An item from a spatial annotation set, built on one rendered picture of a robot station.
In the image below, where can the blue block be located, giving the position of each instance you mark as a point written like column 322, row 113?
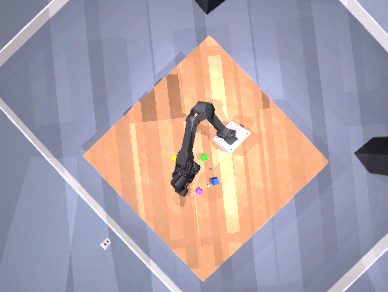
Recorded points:
column 214, row 181

